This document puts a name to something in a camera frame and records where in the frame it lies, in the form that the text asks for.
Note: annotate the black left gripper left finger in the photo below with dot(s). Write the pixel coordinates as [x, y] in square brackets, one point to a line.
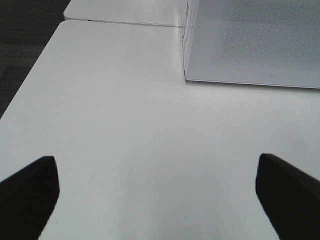
[28, 199]

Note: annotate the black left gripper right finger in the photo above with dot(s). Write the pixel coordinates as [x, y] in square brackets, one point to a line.
[289, 197]

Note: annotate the white microwave door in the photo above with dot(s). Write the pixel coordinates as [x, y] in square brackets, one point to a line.
[258, 42]

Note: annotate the white microwave oven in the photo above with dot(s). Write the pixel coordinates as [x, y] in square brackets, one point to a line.
[188, 29]

